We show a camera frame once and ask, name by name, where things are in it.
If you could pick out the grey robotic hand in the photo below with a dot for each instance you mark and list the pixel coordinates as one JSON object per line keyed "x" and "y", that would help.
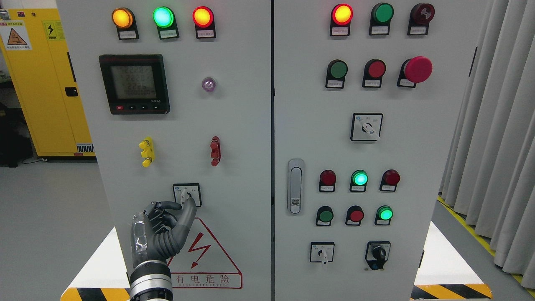
{"x": 159, "y": 232}

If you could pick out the white rotary light switch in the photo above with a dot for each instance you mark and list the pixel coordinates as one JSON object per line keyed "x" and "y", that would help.
{"x": 187, "y": 190}

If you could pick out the silver black robot forearm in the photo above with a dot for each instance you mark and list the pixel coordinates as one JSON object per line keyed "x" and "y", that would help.
{"x": 151, "y": 281}

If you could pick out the amber indicator light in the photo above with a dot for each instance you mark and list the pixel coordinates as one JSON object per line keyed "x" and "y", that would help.
{"x": 125, "y": 24}

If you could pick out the red electric hazard warning sticker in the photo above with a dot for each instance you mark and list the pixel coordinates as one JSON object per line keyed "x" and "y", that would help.
{"x": 203, "y": 263}

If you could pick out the yellow terminal connector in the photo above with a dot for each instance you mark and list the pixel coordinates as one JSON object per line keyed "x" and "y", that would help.
{"x": 147, "y": 153}

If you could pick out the red terminal connector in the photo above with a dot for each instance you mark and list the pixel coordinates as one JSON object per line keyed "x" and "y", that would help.
{"x": 215, "y": 151}

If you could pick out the black digital power meter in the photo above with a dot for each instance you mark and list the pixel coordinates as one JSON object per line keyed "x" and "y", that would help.
{"x": 135, "y": 84}

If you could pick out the small clear lamp bulb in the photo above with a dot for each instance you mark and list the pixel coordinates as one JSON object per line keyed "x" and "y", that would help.
{"x": 209, "y": 84}

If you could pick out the dark red indicator light left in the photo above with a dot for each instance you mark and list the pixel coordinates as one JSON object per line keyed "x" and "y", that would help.
{"x": 327, "y": 181}

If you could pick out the dark red indicator light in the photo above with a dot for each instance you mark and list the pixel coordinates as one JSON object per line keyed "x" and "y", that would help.
{"x": 390, "y": 180}
{"x": 327, "y": 181}

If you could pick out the grey electrical control cabinet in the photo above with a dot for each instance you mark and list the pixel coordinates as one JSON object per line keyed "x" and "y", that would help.
{"x": 269, "y": 59}

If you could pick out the red push button lower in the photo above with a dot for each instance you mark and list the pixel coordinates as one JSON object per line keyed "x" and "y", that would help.
{"x": 354, "y": 216}

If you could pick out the red push button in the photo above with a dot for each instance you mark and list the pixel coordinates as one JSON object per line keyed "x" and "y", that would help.
{"x": 354, "y": 216}
{"x": 373, "y": 73}

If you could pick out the green lit indicator light middle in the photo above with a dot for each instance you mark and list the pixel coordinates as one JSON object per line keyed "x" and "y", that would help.
{"x": 358, "y": 181}

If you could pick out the green lit indicator light top-left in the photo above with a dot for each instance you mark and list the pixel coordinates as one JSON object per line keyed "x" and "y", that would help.
{"x": 165, "y": 22}

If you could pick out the red lit indicator light top-left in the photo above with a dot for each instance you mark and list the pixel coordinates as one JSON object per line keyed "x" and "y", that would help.
{"x": 204, "y": 22}

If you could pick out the yellow safety storage cabinet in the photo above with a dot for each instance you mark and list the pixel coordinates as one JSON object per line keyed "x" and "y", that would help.
{"x": 34, "y": 44}

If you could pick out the green lit push button lower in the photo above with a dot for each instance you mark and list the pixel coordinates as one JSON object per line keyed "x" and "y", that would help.
{"x": 384, "y": 215}

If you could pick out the dark red indicator light right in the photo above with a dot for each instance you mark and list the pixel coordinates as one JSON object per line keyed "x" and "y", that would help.
{"x": 390, "y": 180}

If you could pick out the green push button upper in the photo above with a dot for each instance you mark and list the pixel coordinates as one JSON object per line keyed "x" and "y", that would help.
{"x": 335, "y": 74}

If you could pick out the red push button upper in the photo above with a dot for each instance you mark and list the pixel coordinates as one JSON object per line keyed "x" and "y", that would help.
{"x": 373, "y": 73}

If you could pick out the red lit indicator light right door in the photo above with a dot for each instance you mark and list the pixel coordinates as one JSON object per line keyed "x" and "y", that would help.
{"x": 340, "y": 21}

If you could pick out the red mushroom emergency stop button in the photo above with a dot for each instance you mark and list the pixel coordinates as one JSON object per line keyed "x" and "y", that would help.
{"x": 413, "y": 71}

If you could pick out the green indicator light top right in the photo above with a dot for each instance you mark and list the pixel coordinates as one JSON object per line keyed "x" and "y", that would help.
{"x": 380, "y": 17}

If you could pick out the grey curtain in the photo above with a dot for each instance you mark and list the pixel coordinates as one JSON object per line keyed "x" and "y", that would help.
{"x": 489, "y": 175}

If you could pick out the dark red buzzer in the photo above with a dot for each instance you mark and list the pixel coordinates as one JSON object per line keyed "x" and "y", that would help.
{"x": 419, "y": 20}

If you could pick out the silver cabinet door handle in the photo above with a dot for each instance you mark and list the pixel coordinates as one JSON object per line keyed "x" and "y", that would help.
{"x": 295, "y": 170}

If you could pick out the white rotary selector switch lower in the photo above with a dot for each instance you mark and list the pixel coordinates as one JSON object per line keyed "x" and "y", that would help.
{"x": 322, "y": 252}

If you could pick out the black knob selector switch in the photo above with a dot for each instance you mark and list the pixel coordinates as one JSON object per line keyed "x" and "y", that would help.
{"x": 377, "y": 254}

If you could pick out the white rotary selector switch upper-right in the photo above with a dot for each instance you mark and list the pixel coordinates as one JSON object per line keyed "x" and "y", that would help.
{"x": 366, "y": 127}

